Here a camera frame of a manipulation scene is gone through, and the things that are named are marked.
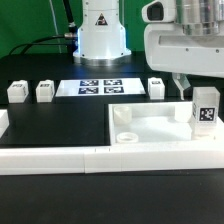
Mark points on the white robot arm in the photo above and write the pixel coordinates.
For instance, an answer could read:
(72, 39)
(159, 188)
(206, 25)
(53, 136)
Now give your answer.
(101, 39)

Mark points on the white U-shaped fence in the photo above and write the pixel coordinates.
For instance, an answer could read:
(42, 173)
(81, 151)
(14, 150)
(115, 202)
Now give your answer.
(104, 159)

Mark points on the white sheet with tags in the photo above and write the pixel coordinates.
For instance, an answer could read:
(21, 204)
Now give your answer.
(100, 87)

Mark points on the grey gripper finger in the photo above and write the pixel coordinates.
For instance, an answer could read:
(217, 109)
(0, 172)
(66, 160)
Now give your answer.
(181, 82)

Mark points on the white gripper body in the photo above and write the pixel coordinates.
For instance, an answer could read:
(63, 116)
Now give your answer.
(168, 49)

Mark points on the white square table top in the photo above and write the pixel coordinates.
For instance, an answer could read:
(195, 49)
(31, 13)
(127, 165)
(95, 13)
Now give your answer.
(159, 126)

